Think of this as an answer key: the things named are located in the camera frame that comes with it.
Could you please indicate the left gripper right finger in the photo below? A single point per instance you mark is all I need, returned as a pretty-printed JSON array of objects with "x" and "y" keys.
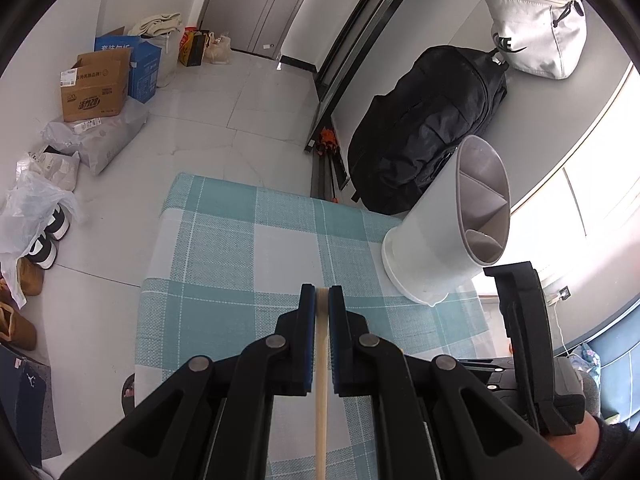
[{"x": 433, "y": 419}]

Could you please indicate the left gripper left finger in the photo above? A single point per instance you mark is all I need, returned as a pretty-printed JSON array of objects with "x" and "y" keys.
[{"x": 210, "y": 419}]

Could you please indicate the wooden chopstick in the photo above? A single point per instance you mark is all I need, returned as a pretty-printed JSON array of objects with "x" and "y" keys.
[{"x": 322, "y": 379}]

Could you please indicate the right hand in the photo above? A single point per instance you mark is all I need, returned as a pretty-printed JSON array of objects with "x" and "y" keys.
[{"x": 578, "y": 448}]

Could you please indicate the teal checked tablecloth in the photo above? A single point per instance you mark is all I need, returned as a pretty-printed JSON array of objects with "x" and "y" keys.
[{"x": 230, "y": 259}]

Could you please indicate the white utensil holder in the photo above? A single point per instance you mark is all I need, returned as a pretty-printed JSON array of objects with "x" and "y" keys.
[{"x": 459, "y": 226}]

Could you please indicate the dark blue shoe box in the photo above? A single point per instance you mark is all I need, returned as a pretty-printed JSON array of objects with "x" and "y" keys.
[{"x": 23, "y": 395}]

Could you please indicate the black white sneakers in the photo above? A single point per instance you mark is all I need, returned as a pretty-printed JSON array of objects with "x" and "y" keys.
[{"x": 43, "y": 252}]

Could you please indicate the white plastic bag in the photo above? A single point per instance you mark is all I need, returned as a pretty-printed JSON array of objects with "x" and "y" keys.
[{"x": 24, "y": 216}]

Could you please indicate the grey plastic parcel bag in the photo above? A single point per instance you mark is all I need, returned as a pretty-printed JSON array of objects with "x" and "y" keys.
[{"x": 99, "y": 140}]

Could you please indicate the black backpack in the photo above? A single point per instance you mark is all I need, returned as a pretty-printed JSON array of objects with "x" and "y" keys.
[{"x": 407, "y": 136}]

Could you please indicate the blue cardboard box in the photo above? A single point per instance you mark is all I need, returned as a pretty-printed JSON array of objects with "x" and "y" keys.
[{"x": 144, "y": 63}]

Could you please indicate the brown cardboard box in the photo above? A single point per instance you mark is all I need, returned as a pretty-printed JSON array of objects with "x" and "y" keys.
[{"x": 96, "y": 86}]

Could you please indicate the white sling bag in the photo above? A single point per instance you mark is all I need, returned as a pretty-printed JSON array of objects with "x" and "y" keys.
[{"x": 544, "y": 38}]

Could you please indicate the beige cloth bag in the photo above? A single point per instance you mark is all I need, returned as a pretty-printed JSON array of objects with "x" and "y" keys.
[{"x": 218, "y": 50}]

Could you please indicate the red yellow bag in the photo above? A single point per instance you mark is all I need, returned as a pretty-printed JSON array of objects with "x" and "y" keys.
[{"x": 193, "y": 44}]

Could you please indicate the grey door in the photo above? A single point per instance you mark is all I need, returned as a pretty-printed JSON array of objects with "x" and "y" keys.
[{"x": 256, "y": 27}]

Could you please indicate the black metal rack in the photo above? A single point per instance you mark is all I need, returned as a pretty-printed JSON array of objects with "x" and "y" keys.
[{"x": 351, "y": 47}]

